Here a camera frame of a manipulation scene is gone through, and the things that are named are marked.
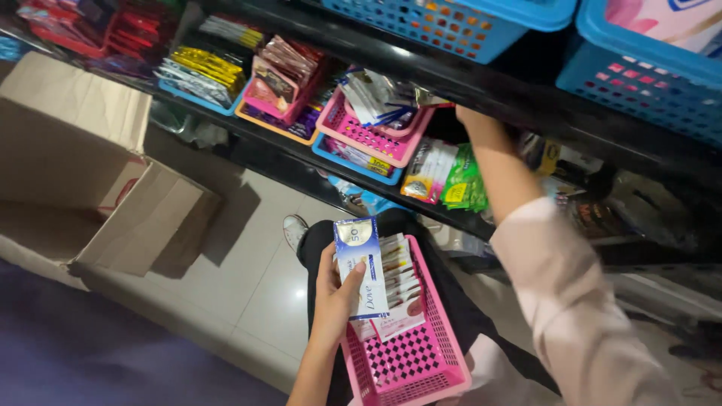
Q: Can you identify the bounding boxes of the pink basket of brown sachets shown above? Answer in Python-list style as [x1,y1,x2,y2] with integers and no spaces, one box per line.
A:
[244,55,325,125]

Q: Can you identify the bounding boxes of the person's pink shirt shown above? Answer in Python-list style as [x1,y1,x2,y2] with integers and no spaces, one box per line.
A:
[437,333,545,406]

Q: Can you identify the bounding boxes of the light blue plastic packet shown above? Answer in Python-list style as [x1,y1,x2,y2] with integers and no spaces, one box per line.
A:
[327,175,408,218]

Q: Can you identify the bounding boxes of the orange basket of purple sachets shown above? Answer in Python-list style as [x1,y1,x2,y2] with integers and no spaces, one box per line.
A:
[235,98,323,146]

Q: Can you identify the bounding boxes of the pink plastic basket diamond base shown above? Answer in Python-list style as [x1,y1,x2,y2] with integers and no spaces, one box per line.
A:
[340,234,473,406]

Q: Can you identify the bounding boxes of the bundle of gold sachets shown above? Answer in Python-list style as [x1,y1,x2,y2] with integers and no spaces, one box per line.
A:
[171,46,244,86]

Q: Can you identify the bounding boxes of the open cardboard box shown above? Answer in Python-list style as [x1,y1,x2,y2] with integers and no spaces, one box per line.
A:
[0,52,222,291]

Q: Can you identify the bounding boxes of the white and blue sachet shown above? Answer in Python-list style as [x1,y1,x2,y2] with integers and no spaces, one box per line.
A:
[333,217,391,322]

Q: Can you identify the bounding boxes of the blue basket with striped packets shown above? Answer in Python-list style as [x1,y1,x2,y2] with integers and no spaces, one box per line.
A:
[311,132,404,186]

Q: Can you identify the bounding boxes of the row of white sachets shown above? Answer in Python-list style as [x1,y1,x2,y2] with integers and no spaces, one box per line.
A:
[352,232,428,343]

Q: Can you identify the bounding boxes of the heap of red packets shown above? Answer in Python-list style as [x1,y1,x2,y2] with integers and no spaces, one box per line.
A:
[17,0,182,64]

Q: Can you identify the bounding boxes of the heap of dark packets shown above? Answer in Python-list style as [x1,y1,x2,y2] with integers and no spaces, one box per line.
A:
[519,132,618,199]

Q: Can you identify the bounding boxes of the pink and white packet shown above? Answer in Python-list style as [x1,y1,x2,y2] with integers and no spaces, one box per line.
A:
[605,0,722,57]

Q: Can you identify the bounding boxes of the person's left hand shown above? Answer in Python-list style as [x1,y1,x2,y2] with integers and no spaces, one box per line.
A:
[313,242,368,346]

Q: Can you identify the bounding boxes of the blue basket with orange contents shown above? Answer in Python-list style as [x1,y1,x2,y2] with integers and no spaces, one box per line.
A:
[320,0,579,64]

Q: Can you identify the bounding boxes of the person's black trousers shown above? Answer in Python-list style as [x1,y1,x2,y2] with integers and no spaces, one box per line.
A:
[297,209,560,406]

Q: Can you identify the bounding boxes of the bundle of silver yellow sachets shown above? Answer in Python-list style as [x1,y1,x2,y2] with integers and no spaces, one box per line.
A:
[199,15,265,50]

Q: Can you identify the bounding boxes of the person's white shoe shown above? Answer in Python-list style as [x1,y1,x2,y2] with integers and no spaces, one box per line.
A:
[282,214,310,253]

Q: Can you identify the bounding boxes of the bundle of white blue sachets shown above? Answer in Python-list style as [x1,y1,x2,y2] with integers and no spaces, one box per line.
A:
[338,69,452,132]

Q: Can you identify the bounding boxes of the pink basket with dotted side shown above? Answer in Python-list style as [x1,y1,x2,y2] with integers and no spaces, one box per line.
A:
[316,87,436,169]

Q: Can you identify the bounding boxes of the blue basket with pink packet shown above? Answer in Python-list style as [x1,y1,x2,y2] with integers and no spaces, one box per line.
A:
[555,0,722,148]

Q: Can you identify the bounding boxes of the strip of white pink sachets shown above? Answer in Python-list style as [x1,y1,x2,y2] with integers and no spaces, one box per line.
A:
[400,138,459,205]

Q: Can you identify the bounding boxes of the black shelf rack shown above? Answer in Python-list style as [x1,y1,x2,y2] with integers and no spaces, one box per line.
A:
[0,0,722,328]

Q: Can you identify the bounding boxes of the shallow blue tray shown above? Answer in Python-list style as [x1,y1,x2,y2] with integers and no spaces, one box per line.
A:
[158,78,250,117]

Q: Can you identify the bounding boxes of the strip of green sachets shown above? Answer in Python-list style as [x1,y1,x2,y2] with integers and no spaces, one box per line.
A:
[440,144,489,213]

